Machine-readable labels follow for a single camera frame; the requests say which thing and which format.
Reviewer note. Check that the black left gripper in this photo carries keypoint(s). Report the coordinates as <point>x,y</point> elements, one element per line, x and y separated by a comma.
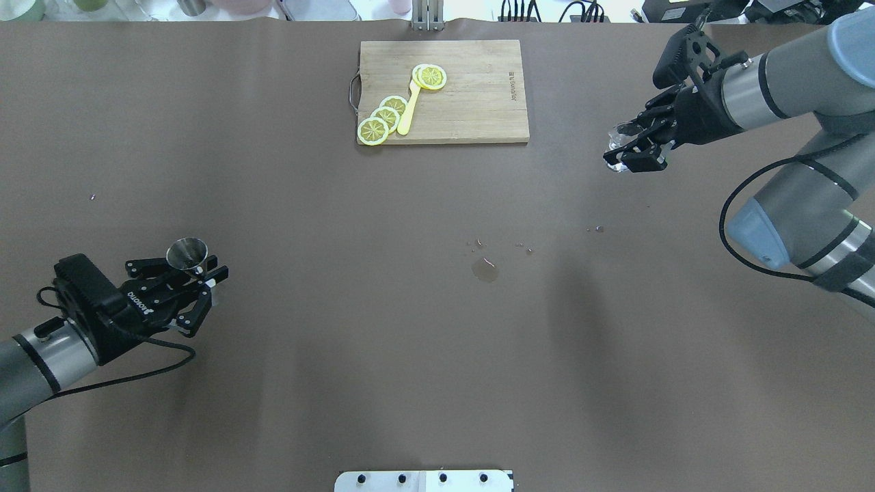
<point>132,312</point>

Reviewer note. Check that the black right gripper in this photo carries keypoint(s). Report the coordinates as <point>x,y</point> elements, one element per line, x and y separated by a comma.
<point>698,114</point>

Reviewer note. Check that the steel jigger measuring cup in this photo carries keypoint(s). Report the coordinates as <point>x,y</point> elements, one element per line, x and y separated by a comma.
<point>188,255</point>

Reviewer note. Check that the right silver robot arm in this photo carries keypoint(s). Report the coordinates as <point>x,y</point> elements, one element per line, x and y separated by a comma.
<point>792,218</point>

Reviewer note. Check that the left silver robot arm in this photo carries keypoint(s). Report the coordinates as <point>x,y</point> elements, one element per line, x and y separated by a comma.
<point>41,364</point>

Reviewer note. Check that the black usb hub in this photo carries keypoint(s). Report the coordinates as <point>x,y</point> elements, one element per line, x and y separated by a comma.
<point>575,12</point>

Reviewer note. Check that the bamboo cutting board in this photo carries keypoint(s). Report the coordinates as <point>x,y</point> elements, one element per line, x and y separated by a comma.
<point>483,101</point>

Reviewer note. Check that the lemon slice on spoon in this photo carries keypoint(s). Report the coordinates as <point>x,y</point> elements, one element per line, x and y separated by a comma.
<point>429,76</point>

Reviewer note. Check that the yellow plastic spoon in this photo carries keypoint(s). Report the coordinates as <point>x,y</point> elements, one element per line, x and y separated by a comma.
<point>405,123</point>

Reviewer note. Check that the lemon slice near spoon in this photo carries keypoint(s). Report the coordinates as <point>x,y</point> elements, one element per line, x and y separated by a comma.
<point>397,103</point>

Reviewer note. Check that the lemon slice middle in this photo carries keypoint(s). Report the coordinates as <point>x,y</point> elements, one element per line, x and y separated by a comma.
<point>389,115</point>

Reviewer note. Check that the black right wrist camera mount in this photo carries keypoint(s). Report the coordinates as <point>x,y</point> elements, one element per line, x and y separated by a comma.
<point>692,55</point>

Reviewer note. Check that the aluminium frame post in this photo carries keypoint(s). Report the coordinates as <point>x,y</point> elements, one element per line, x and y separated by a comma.
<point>428,15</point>

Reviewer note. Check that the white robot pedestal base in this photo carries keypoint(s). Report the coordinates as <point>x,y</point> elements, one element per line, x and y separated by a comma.
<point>426,480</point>

